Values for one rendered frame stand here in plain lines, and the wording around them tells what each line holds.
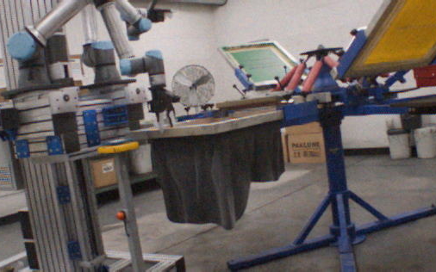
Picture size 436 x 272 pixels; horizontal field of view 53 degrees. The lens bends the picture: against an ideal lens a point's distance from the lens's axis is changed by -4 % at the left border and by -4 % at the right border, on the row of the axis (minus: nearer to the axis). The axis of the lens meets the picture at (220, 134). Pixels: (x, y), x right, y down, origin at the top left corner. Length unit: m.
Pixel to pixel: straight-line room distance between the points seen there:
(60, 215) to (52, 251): 0.23
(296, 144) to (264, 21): 2.08
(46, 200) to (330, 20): 5.25
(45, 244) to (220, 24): 6.11
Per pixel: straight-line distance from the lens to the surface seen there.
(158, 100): 2.00
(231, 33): 7.90
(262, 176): 2.15
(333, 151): 3.11
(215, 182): 1.98
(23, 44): 2.01
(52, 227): 2.48
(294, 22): 7.16
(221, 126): 1.82
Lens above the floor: 1.09
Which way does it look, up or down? 4 degrees down
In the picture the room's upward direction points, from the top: 8 degrees counter-clockwise
